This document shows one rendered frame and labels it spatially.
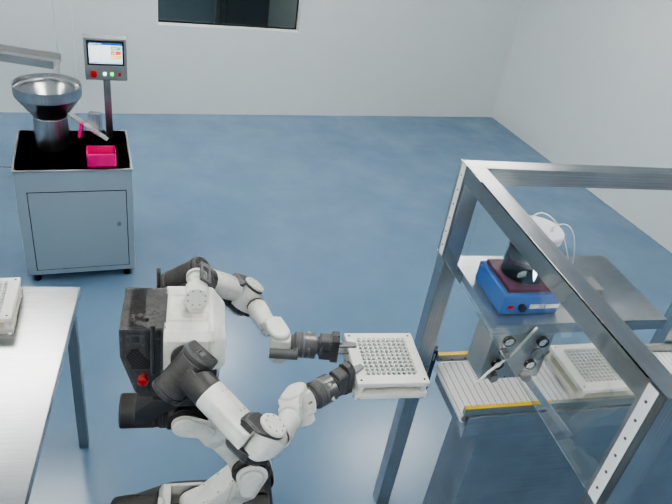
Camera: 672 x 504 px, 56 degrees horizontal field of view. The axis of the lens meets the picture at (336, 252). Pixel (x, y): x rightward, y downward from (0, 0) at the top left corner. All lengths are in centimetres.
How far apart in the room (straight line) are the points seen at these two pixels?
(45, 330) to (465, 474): 166
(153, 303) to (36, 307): 77
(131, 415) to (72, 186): 199
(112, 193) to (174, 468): 164
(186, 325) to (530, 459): 151
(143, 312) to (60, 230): 217
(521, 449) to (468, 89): 558
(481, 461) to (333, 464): 85
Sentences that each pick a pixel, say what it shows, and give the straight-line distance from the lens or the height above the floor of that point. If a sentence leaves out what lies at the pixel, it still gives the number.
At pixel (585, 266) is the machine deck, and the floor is 133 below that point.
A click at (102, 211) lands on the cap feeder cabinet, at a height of 49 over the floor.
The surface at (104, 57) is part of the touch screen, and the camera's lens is 401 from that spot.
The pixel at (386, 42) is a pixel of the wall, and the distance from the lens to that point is 703.
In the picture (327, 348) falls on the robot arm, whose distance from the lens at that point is 215.
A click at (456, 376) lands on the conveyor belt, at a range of 245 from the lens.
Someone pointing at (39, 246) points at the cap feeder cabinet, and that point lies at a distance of 411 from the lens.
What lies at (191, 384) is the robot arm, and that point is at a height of 124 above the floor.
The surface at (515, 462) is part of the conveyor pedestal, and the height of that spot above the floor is 55.
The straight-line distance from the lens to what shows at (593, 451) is 156.
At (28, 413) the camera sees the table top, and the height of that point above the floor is 88.
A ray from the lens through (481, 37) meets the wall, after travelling 755.
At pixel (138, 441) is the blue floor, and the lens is 326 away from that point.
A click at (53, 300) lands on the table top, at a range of 265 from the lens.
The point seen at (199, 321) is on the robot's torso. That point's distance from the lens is 189.
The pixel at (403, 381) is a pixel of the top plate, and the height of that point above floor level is 106.
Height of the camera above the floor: 248
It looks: 32 degrees down
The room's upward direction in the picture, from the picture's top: 9 degrees clockwise
